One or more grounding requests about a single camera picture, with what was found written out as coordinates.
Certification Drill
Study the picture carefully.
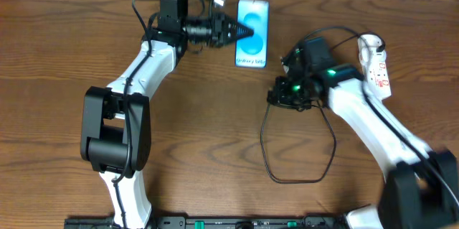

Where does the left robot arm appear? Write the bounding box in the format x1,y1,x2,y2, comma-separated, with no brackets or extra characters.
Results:
80,0,254,228

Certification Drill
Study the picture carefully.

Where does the white USB charger adapter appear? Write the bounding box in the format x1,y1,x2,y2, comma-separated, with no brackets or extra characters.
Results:
357,34,383,52

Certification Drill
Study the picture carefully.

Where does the Samsung Galaxy smartphone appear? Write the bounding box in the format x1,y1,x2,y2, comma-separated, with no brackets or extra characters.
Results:
235,0,270,69

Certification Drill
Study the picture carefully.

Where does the white power strip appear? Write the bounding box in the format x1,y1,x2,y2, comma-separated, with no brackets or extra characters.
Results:
359,47,392,101

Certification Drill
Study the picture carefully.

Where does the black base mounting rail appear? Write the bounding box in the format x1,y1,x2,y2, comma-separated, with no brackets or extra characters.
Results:
63,215,348,229

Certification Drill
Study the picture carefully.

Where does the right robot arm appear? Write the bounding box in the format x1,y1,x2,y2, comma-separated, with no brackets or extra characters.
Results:
267,33,458,228

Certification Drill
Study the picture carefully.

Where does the black USB charging cable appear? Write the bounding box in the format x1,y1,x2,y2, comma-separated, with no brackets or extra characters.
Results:
260,32,387,184

